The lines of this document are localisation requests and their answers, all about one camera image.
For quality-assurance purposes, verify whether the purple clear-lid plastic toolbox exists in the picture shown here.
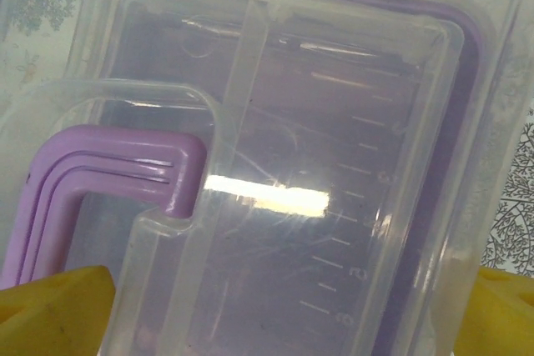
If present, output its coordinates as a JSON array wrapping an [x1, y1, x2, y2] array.
[[0, 0, 529, 356]]

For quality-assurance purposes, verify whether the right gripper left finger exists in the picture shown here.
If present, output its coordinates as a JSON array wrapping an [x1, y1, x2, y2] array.
[[0, 264, 116, 356]]

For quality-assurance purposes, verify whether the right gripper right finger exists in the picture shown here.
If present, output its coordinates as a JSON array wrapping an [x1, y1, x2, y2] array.
[[452, 266, 534, 356]]

